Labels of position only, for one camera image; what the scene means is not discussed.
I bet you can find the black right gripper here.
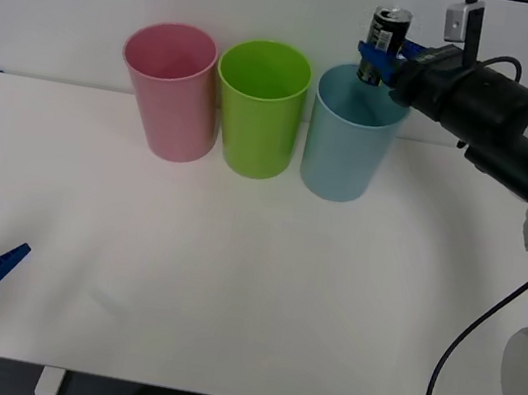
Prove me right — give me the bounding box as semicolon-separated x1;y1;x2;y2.
347;29;473;126

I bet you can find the black drink can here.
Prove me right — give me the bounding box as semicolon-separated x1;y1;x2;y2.
353;2;415;91

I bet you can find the pale blue plastic bin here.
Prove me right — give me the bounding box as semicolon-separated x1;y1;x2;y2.
294;56;416;213

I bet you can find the white table leg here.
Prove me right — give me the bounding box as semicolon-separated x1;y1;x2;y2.
33;365;67;395

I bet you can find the green plastic bin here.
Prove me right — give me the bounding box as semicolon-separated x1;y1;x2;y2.
199;32;317;187

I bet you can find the pink plastic bin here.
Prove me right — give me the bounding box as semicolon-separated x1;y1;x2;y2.
106;15;236;170

